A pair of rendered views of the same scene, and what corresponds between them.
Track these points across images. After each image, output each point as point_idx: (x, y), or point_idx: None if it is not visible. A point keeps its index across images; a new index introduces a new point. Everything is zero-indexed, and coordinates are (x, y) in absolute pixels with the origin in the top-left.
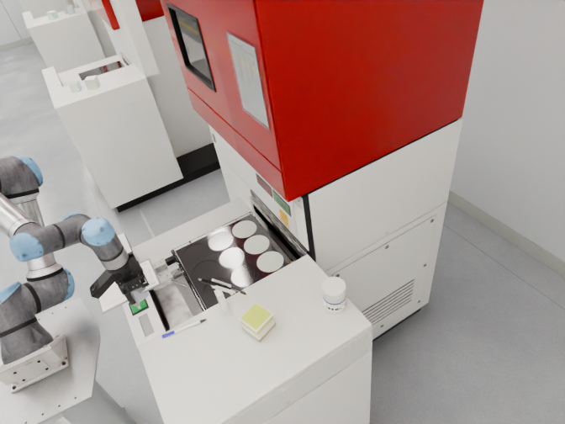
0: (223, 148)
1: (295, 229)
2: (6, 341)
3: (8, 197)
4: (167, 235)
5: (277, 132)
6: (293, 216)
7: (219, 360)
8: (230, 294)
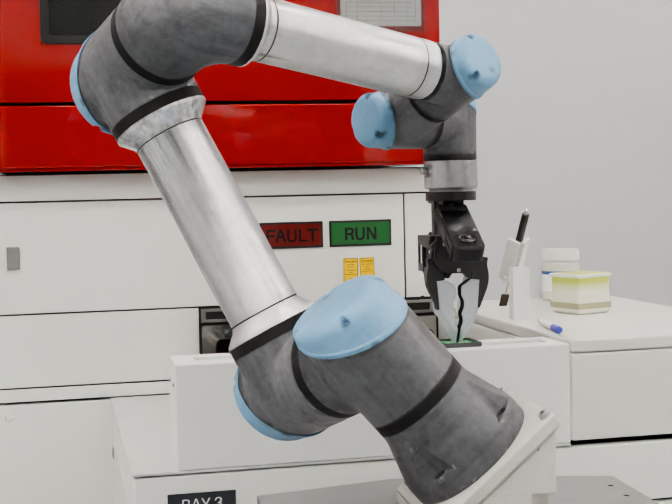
0: (67, 263)
1: (400, 270)
2: (472, 378)
3: (199, 91)
4: (142, 437)
5: (438, 28)
6: (397, 239)
7: (631, 320)
8: None
